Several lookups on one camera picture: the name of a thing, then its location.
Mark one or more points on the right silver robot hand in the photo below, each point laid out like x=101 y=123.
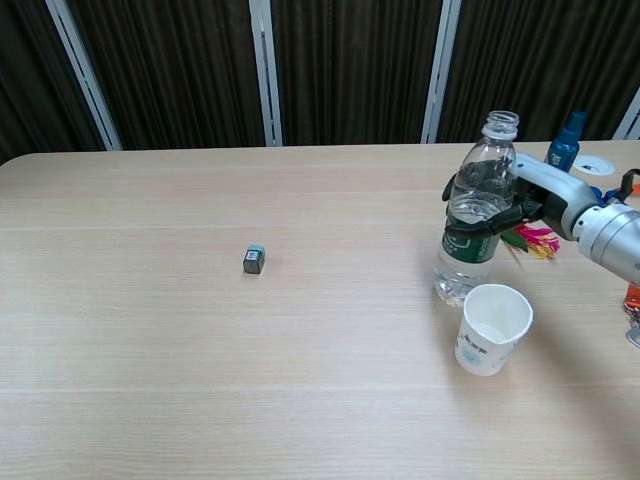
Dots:
x=550 y=190

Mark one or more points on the transparent plastic water bottle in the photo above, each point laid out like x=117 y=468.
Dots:
x=467 y=250

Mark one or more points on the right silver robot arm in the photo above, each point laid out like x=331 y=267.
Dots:
x=612 y=235

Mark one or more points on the blue spray bottle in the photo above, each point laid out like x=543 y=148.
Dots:
x=564 y=147

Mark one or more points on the white paper cup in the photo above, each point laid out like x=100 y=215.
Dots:
x=475 y=351

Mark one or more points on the blue toy building block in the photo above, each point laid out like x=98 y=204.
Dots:
x=596 y=192

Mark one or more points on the colourful feather shuttlecock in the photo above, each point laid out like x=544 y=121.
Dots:
x=537 y=242

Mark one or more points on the dark pleated curtain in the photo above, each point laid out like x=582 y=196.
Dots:
x=350 y=70

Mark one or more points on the small grey teal cube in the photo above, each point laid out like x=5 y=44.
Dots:
x=253 y=261

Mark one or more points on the white partition frame post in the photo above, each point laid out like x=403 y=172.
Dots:
x=85 y=75
x=266 y=75
x=631 y=117
x=440 y=75

